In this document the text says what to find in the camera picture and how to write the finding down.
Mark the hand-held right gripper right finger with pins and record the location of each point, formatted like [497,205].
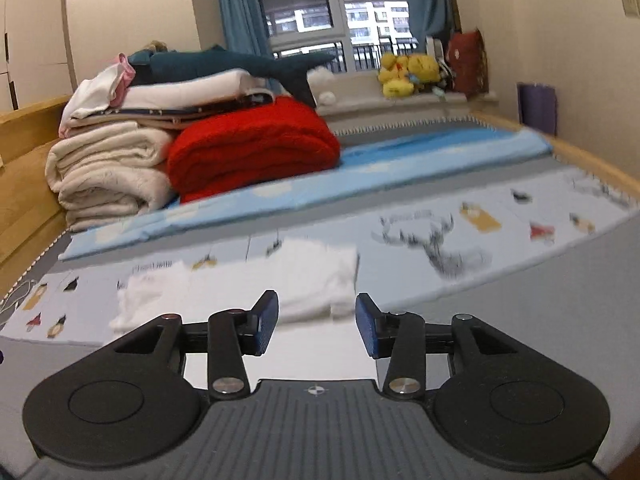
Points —
[367,327]

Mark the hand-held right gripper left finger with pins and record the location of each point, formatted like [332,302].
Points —
[265,325]

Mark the white long-sleeved shirt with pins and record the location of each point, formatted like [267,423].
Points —
[310,275]

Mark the light blue quilt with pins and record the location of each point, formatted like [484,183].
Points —
[400,160]

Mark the red folded blanket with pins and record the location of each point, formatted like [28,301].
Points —
[250,150]

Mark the white window sill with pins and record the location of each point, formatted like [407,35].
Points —
[400,110]

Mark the cream folded blanket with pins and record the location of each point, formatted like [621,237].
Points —
[105,170]

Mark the white plush toy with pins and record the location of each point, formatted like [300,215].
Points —
[320,85]

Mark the yellow plush toy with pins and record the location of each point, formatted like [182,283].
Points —
[405,75]

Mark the teal shark plush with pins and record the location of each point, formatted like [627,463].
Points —
[200,62]

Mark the purple box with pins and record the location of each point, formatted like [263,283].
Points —
[537,107]

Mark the wooden bed footboard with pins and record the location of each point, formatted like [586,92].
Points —
[590,160]

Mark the red bag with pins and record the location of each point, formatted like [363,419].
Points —
[467,60]

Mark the pink and white garment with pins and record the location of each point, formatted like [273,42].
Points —
[95,95]

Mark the window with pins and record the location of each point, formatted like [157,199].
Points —
[340,5]

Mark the white wardrobe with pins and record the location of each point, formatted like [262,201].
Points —
[35,35]

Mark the wall switch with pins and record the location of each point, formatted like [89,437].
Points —
[631,5]

